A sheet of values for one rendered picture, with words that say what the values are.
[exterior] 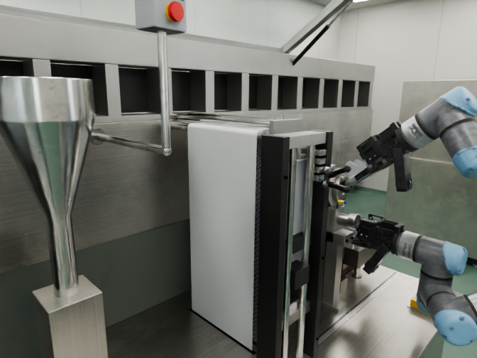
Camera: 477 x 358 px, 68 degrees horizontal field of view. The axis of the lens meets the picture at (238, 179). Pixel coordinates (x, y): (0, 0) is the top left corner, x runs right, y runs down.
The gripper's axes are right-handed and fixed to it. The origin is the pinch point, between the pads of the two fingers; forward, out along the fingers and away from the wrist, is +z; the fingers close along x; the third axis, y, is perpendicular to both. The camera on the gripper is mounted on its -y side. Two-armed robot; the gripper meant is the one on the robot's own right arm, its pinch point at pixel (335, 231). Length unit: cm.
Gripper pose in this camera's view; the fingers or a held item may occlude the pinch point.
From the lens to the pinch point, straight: 117.5
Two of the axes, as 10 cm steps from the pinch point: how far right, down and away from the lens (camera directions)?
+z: -7.1, -1.7, 6.9
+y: 0.1, -9.7, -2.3
